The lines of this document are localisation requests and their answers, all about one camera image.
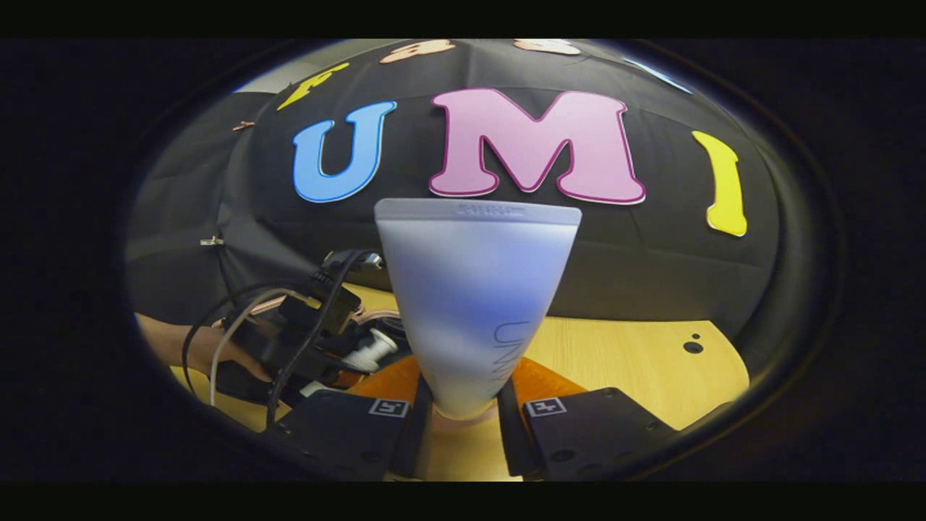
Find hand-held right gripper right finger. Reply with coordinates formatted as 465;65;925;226
496;355;681;483

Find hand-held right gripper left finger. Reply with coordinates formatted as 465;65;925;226
260;354;436;483

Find white pump bottle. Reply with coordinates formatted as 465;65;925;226
339;329;401;374

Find white squeeze tube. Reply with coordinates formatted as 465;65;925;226
373;198;583;421

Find black backdrop cloth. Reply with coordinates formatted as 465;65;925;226
123;40;783;342

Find grey cable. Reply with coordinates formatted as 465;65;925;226
209;287;320;407

